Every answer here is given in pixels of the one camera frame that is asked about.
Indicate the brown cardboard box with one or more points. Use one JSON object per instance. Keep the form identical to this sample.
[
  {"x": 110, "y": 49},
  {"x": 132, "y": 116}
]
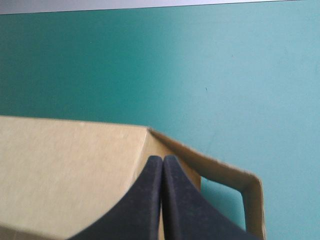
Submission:
[{"x": 62, "y": 172}]

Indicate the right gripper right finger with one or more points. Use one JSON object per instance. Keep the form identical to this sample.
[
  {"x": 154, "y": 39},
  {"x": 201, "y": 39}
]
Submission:
[{"x": 190, "y": 212}]

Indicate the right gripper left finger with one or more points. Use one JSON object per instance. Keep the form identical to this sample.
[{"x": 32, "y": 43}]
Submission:
[{"x": 140, "y": 207}]

